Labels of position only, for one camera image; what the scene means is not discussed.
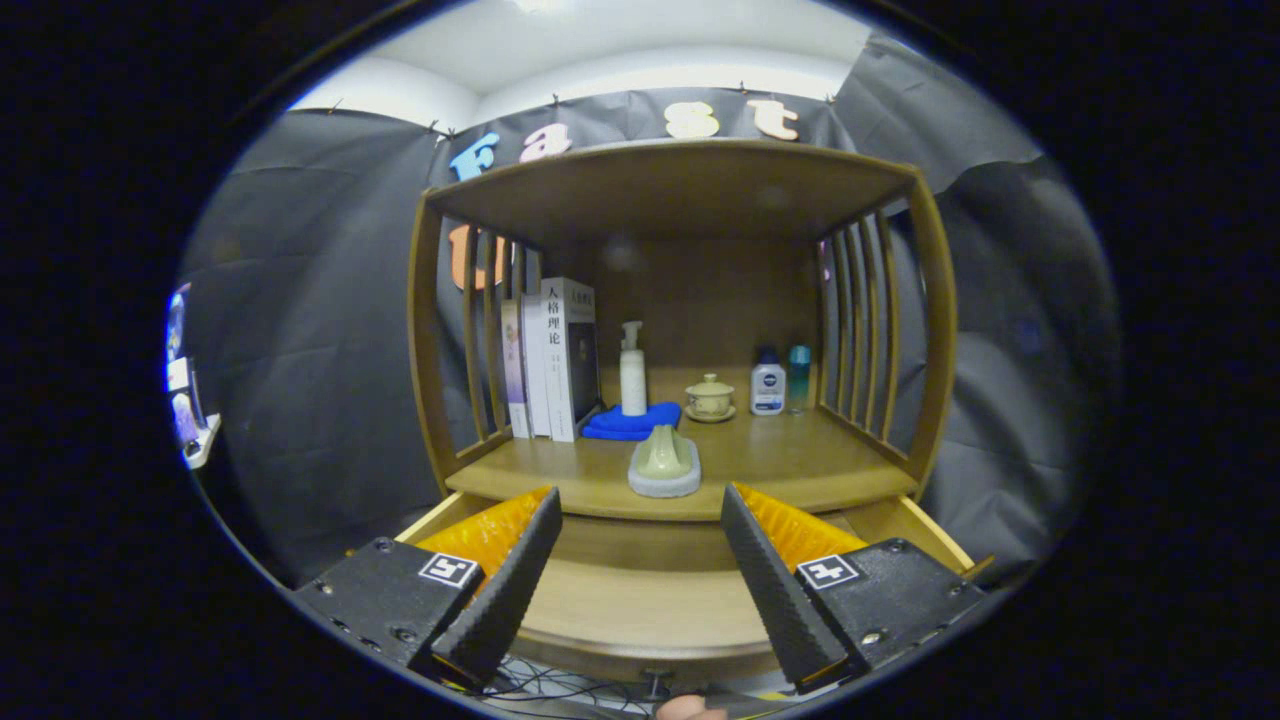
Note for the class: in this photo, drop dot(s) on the white pump bottle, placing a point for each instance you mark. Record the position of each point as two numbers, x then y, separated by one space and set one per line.
633 385

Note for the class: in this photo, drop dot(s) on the black drawer knob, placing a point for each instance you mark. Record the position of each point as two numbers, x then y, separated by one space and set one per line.
655 688

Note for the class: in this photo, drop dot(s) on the thin pink book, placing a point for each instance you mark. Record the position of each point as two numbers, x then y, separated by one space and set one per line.
512 380

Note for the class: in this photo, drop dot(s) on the wooden countertop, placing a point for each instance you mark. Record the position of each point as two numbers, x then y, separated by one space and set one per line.
780 460

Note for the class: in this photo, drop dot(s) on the wooden cabinet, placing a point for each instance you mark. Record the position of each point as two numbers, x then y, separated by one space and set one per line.
700 300

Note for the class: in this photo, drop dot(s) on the white lotion bottle blue cap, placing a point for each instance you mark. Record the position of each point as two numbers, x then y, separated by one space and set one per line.
768 390

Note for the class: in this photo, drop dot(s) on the thick white and black book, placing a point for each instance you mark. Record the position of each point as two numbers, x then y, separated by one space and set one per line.
562 360

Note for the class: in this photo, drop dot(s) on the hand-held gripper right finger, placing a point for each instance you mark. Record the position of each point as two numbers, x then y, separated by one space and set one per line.
785 605

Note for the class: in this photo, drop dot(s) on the black backdrop cloth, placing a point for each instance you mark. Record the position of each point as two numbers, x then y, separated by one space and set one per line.
300 330

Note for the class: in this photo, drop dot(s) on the thin white book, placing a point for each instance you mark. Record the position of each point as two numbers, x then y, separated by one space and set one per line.
536 380

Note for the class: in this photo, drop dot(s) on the blue folded cloth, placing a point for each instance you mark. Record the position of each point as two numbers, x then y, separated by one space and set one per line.
620 425

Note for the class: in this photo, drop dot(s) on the lidded ceramic teacup with saucer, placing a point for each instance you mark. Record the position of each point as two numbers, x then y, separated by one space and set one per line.
710 400

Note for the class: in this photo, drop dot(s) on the teal bottle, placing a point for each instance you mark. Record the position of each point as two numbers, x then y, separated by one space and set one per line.
799 380

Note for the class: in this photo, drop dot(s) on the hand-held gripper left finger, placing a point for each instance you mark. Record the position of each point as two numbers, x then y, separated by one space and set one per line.
505 600

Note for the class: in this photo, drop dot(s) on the wooden drawer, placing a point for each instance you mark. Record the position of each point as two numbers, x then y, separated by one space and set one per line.
640 600

